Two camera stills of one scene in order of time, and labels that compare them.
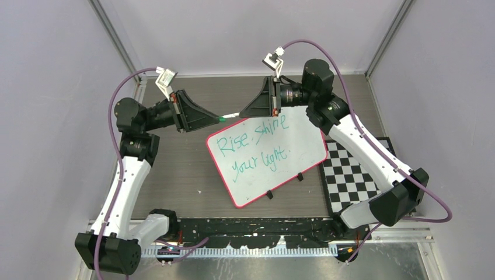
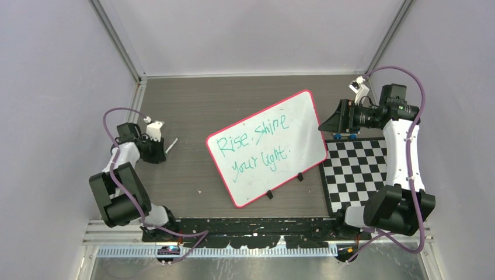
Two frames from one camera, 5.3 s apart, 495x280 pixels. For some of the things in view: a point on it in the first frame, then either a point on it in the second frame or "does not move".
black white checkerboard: x=347 y=179 does not move
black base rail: x=267 y=233 does not move
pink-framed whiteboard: x=254 y=156 does not move
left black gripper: x=188 y=115 to x=159 y=156
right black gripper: x=261 y=105 to x=343 y=119
